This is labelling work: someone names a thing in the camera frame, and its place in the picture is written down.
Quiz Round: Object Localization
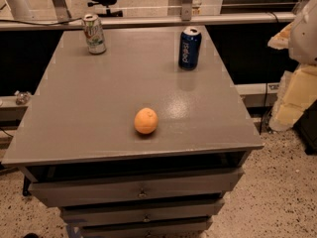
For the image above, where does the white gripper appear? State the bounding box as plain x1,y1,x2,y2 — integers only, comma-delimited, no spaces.
267,0,317,131

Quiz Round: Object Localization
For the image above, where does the orange fruit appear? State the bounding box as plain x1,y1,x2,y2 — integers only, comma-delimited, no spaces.
134,108,159,134

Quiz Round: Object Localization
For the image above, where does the blue pepsi can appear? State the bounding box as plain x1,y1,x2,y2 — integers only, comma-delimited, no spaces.
178,27,202,70

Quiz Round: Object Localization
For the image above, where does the green 7up can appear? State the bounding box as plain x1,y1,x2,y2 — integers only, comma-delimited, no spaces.
82,14,106,55

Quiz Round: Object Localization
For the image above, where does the grey drawer cabinet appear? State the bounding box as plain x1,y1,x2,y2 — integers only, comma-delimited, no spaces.
1,25,264,238

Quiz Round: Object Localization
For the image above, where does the grey bottom drawer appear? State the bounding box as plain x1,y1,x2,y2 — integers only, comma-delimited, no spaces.
80,217,211,238

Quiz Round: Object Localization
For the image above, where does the grey drawer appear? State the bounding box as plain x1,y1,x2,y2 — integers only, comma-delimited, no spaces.
29,168,244,207
61,197,224,227
80,217,211,238

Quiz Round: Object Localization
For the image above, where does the grey middle drawer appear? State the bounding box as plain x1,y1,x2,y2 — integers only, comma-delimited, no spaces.
61,197,224,227

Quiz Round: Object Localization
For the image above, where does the grey top drawer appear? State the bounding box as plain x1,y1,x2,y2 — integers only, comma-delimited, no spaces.
29,168,244,207

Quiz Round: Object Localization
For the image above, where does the small shiny crumpled object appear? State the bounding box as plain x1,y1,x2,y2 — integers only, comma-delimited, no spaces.
14,91,32,105

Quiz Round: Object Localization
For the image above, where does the black cable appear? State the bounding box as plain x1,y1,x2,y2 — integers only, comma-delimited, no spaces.
0,16,83,27

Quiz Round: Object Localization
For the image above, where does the grey metal rail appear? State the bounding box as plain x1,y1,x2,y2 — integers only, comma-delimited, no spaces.
0,12,295,31

